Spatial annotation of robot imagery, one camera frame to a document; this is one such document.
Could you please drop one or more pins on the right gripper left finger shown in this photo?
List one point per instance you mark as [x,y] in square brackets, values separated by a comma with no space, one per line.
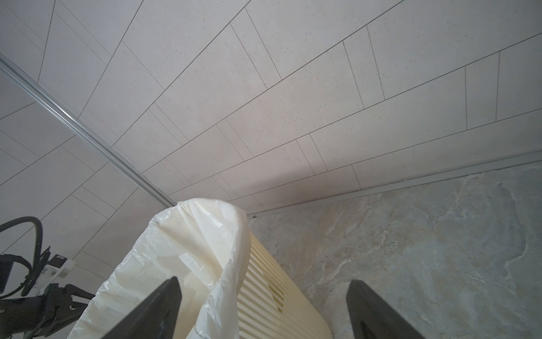
[155,317]

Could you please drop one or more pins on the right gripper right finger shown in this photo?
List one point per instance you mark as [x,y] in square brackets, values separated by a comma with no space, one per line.
[372,317]

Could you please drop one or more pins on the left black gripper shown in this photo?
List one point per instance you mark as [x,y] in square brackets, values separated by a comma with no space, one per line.
[34,315]

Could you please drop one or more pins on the white plastic bin liner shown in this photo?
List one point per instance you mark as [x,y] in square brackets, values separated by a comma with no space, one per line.
[205,244]

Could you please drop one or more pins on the cream woven waste bin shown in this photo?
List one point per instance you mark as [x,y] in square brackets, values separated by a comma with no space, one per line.
[271,306]

